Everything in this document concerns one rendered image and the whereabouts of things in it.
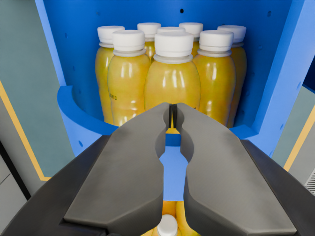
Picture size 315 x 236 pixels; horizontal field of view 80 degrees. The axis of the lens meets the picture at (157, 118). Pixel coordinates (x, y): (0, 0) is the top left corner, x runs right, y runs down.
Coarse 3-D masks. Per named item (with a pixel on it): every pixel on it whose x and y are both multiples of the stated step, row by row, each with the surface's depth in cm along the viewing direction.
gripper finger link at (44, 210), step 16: (96, 144) 8; (80, 160) 7; (96, 160) 7; (64, 176) 6; (80, 176) 6; (48, 192) 6; (64, 192) 6; (32, 208) 5; (48, 208) 5; (64, 208) 5; (16, 224) 5; (32, 224) 5; (48, 224) 5; (64, 224) 5
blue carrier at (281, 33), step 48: (48, 0) 20; (96, 0) 28; (144, 0) 32; (192, 0) 32; (240, 0) 28; (288, 0) 22; (96, 48) 30; (288, 48) 12; (96, 96) 33; (240, 96) 33; (288, 96) 15
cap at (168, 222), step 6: (162, 216) 38; (168, 216) 38; (162, 222) 37; (168, 222) 37; (174, 222) 37; (162, 228) 36; (168, 228) 36; (174, 228) 36; (162, 234) 36; (168, 234) 35; (174, 234) 36
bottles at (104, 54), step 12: (144, 24) 30; (156, 24) 30; (180, 24) 30; (192, 24) 29; (108, 36) 26; (240, 36) 26; (108, 48) 27; (192, 48) 30; (240, 48) 27; (96, 60) 28; (108, 60) 27; (240, 60) 27; (96, 72) 29; (240, 72) 27; (240, 84) 29; (108, 96) 30; (108, 108) 31; (108, 120) 33; (228, 120) 32; (168, 204) 41
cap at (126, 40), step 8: (112, 32) 22; (120, 32) 22; (128, 32) 22; (136, 32) 22; (112, 40) 22; (120, 40) 21; (128, 40) 21; (136, 40) 22; (144, 40) 23; (120, 48) 22; (128, 48) 22; (136, 48) 22
